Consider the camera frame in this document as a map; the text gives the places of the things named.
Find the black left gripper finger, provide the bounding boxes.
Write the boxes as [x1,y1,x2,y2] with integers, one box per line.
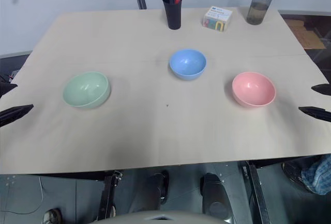
[0,103,35,129]
[0,81,18,99]

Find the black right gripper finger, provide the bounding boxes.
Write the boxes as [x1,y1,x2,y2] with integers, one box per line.
[298,106,331,124]
[311,83,331,97]

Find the cardboard box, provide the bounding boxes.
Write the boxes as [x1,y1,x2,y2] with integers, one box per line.
[283,19,327,51]

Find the person's blue jeans leg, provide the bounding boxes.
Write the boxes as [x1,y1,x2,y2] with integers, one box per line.
[301,154,331,196]

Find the person's dark shoe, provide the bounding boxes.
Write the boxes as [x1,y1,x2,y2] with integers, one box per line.
[281,161,311,191]

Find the pink bowl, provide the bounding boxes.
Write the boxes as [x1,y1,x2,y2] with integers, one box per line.
[231,71,276,108]

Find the green bowl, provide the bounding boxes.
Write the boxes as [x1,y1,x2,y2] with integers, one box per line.
[62,71,112,110]

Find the black table leg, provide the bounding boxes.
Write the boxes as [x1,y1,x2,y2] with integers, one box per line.
[97,170,124,221]
[243,160,271,224]

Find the dark sports water bottle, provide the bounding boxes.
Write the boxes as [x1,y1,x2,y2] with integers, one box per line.
[246,0,280,25]

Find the person's grey shoe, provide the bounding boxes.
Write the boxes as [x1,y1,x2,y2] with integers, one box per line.
[42,208,62,224]

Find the clear box of paper clips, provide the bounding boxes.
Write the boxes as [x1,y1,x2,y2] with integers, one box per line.
[202,6,233,33]

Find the black right robot foot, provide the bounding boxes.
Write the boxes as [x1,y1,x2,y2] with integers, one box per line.
[200,172,232,221]

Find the black robot foot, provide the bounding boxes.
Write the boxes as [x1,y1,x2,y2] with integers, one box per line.
[145,169,170,211]
[200,172,232,221]

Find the blue bowl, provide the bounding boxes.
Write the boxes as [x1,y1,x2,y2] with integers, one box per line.
[169,49,207,81]

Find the black left robot foot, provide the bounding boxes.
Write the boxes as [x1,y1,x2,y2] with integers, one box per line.
[145,169,170,211]

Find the black pen cup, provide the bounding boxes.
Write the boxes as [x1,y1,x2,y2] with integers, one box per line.
[162,0,183,31]

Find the grey robot torso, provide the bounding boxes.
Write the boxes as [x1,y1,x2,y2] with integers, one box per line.
[92,210,230,224]

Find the white floor cable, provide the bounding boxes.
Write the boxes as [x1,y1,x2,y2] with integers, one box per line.
[0,174,46,216]

